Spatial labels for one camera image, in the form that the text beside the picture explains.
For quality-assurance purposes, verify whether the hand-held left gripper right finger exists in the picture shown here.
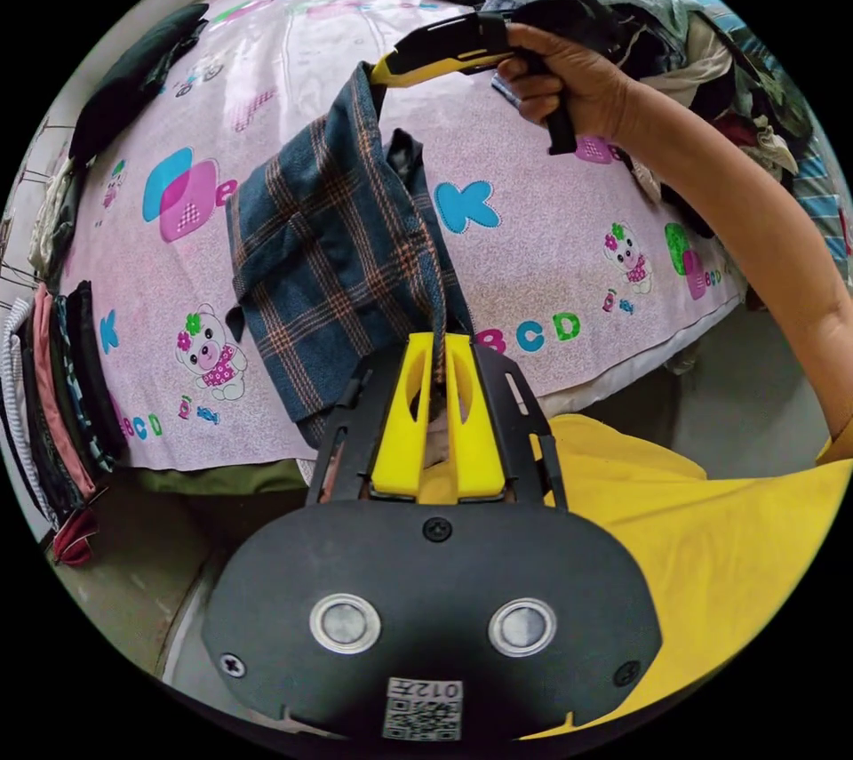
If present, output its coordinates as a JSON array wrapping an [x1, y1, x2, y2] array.
[[445, 335, 507, 502]]

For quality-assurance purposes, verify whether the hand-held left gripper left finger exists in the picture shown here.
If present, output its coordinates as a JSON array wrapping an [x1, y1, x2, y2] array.
[[370, 332, 436, 502]]

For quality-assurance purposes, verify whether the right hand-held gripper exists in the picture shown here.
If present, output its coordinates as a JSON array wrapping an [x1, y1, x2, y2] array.
[[369, 0, 625, 156]]

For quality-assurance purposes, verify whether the blue plaid vest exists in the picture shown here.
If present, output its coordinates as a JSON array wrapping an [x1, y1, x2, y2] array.
[[224, 60, 478, 449]]

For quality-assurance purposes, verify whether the person's right forearm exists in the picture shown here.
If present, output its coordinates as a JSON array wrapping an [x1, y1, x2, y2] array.
[[610, 76, 853, 465]]

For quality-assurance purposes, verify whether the person's right hand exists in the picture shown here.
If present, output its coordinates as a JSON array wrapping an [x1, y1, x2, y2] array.
[[495, 23, 644, 149]]

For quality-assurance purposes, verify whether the bed with pink printed sheet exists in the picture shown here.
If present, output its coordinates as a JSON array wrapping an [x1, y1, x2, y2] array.
[[58, 0, 753, 476]]

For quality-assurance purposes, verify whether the dark green folded garment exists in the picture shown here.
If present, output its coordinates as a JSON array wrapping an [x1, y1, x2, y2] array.
[[68, 3, 211, 169]]

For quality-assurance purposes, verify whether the heaped pile of clothes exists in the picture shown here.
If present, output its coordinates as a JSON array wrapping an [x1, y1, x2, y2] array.
[[412, 0, 822, 241]]

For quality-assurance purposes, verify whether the stack of folded clothes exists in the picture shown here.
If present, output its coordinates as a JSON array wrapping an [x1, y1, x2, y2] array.
[[0, 279, 129, 569]]

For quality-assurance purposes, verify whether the small heap of pale clothes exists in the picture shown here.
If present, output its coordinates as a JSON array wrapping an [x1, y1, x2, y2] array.
[[28, 156, 88, 283]]

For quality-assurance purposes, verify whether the blue striped cloth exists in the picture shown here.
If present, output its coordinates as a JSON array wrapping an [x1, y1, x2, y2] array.
[[789, 149, 853, 284]]

